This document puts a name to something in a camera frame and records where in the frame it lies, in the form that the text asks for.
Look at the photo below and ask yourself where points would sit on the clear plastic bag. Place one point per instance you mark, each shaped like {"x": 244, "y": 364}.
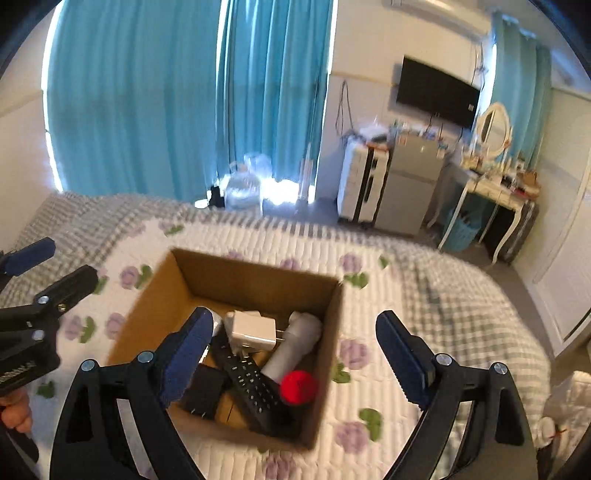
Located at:
{"x": 247, "y": 184}

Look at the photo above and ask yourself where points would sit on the narrow blue curtain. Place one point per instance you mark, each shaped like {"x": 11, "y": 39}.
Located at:
{"x": 277, "y": 92}

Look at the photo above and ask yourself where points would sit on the dark suitcase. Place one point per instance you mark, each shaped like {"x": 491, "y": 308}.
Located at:
{"x": 521, "y": 235}

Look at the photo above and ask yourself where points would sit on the black remote control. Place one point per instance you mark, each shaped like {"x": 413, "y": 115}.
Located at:
{"x": 251, "y": 383}

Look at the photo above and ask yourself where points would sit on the floral quilted bed cover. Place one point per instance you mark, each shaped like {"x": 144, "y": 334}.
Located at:
{"x": 369, "y": 314}

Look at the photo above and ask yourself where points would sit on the white air conditioner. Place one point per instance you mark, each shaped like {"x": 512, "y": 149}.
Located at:
{"x": 443, "y": 14}

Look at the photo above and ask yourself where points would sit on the black power adapter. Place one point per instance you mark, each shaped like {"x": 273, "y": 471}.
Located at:
{"x": 205, "y": 390}

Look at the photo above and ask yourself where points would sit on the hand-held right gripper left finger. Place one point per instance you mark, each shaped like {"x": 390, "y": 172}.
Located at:
{"x": 187, "y": 355}

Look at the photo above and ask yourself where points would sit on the person's left hand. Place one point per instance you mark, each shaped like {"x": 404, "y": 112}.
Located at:
{"x": 16, "y": 413}

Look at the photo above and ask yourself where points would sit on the grey mini fridge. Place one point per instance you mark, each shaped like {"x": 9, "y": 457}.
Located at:
{"x": 411, "y": 184}

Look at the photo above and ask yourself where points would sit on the blue curtain beside wardrobe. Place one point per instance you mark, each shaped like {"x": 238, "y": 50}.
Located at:
{"x": 521, "y": 83}

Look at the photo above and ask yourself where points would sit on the grey checked duvet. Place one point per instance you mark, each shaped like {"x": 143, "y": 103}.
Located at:
{"x": 461, "y": 304}

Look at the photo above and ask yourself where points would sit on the crumpled plastic bag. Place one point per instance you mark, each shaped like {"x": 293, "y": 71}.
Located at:
{"x": 374, "y": 131}

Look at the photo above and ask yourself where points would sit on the white suitcase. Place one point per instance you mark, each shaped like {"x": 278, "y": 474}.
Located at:
{"x": 355, "y": 184}

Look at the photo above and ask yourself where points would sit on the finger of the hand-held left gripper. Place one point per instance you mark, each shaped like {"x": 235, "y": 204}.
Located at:
{"x": 69, "y": 286}
{"x": 27, "y": 256}

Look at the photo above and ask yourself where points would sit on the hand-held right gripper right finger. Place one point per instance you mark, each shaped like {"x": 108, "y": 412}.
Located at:
{"x": 401, "y": 355}

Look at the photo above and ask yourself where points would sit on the brown cardboard box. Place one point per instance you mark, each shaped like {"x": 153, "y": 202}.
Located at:
{"x": 258, "y": 286}

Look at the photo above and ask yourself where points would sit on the white bottle with red cap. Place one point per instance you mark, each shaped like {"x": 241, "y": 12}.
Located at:
{"x": 295, "y": 344}

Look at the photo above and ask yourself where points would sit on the white plug charger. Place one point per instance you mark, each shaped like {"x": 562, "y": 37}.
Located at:
{"x": 251, "y": 332}

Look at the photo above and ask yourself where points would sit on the blue laundry basket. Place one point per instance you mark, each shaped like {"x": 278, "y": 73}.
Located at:
{"x": 461, "y": 233}

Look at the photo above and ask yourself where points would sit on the oval white vanity mirror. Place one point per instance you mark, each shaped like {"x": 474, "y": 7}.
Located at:
{"x": 494, "y": 129}

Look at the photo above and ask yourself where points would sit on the paper cup with red straw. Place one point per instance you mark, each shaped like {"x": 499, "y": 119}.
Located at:
{"x": 551, "y": 429}

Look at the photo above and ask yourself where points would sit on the white puffy jacket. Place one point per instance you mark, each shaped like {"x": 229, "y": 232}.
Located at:
{"x": 570, "y": 406}

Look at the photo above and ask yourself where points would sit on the wide blue curtain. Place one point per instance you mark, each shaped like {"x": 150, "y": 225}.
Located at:
{"x": 134, "y": 101}

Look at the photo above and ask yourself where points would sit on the white dressing table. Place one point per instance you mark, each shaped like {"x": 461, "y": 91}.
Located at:
{"x": 498, "y": 191}

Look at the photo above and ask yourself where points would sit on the white louvred wardrobe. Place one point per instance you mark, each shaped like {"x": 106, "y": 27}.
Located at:
{"x": 568, "y": 207}

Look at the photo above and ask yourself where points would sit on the black wall television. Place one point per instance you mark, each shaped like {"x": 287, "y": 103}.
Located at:
{"x": 436, "y": 94}

